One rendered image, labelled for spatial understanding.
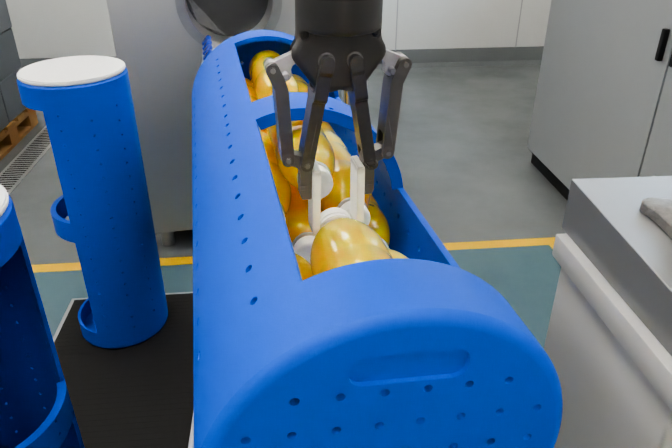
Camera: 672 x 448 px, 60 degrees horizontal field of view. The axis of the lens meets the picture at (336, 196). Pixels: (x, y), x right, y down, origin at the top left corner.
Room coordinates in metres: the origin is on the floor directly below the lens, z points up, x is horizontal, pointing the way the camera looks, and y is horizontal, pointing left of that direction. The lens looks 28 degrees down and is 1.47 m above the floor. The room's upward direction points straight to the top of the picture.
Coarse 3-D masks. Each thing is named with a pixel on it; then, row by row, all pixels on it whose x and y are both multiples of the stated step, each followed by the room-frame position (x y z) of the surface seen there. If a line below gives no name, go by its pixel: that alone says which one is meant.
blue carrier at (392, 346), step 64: (192, 128) 0.91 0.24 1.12; (256, 128) 0.65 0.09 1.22; (192, 192) 0.70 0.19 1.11; (256, 192) 0.50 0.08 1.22; (384, 192) 0.77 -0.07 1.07; (256, 256) 0.40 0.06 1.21; (448, 256) 0.55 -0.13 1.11; (256, 320) 0.32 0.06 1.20; (320, 320) 0.30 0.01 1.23; (384, 320) 0.29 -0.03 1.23; (448, 320) 0.30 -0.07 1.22; (512, 320) 0.32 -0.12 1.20; (256, 384) 0.27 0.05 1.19; (320, 384) 0.28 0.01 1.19; (384, 384) 0.29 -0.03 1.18; (448, 384) 0.30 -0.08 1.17; (512, 384) 0.31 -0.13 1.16
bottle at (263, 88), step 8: (256, 56) 1.08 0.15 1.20; (264, 56) 1.07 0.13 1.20; (272, 56) 1.06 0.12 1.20; (256, 64) 1.04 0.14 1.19; (256, 72) 1.01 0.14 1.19; (264, 72) 0.98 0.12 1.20; (256, 80) 0.98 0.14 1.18; (264, 80) 0.95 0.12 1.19; (288, 80) 0.95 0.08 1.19; (256, 88) 0.96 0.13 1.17; (264, 88) 0.94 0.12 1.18; (288, 88) 0.93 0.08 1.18; (296, 88) 0.95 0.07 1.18; (256, 96) 0.97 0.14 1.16; (264, 96) 0.93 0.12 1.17
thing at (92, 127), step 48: (48, 96) 1.45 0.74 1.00; (96, 96) 1.48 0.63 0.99; (96, 144) 1.47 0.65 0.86; (96, 192) 1.46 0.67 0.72; (144, 192) 1.58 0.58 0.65; (96, 240) 1.45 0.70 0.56; (144, 240) 1.54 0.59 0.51; (96, 288) 1.45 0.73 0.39; (144, 288) 1.51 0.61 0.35; (96, 336) 1.45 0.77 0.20; (144, 336) 1.48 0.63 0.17
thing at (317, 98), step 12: (324, 60) 0.50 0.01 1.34; (324, 72) 0.50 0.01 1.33; (324, 84) 0.50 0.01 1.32; (312, 96) 0.50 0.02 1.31; (324, 96) 0.50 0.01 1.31; (312, 108) 0.50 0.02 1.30; (324, 108) 0.50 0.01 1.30; (312, 120) 0.50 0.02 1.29; (312, 132) 0.50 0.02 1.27; (300, 144) 0.52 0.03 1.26; (312, 144) 0.50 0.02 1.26; (312, 156) 0.50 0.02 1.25; (312, 168) 0.50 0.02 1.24
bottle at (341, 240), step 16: (336, 224) 0.47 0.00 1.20; (352, 224) 0.46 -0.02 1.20; (320, 240) 0.45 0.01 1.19; (336, 240) 0.44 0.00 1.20; (352, 240) 0.43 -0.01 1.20; (368, 240) 0.44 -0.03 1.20; (320, 256) 0.43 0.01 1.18; (336, 256) 0.42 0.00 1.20; (352, 256) 0.41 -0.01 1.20; (368, 256) 0.41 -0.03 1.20; (384, 256) 0.41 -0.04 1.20; (320, 272) 0.42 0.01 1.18
